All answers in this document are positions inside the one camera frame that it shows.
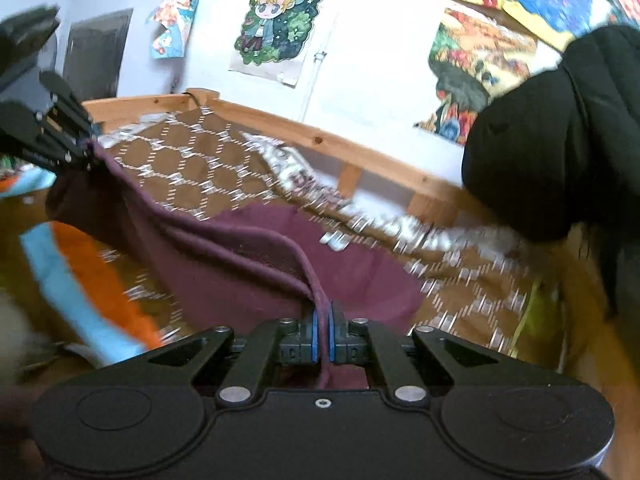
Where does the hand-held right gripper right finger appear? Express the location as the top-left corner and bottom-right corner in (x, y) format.
(327, 301), (506, 407)

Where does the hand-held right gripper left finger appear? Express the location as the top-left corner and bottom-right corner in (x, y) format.
(142, 309), (321, 408)

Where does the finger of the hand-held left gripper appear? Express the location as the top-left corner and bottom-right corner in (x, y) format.
(39, 70), (97, 137)
(0, 101), (96, 175)

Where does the maroon long-sleeve sweater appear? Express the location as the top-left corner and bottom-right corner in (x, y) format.
(45, 137), (427, 392)

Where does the brown printed blanket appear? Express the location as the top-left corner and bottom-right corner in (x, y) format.
(0, 105), (566, 376)

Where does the floral patterned bedsheet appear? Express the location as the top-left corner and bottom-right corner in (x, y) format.
(97, 117), (531, 261)

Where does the yellow-green cloth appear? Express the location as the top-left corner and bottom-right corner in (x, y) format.
(515, 277), (548, 361)

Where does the black padded jacket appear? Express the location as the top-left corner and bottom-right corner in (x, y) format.
(461, 24), (640, 318)

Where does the curled cartoon wall poster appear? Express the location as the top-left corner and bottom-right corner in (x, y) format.
(146, 0), (205, 61)

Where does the wooden bed frame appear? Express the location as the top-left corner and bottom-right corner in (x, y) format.
(80, 87), (640, 466)

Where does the cartoon figure wall poster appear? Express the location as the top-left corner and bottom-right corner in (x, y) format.
(229, 0), (327, 88)

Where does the white wall pipe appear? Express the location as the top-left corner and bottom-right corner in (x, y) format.
(299, 10), (343, 123)

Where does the colourful mushroom wall poster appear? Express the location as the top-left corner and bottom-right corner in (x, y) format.
(414, 7), (540, 147)

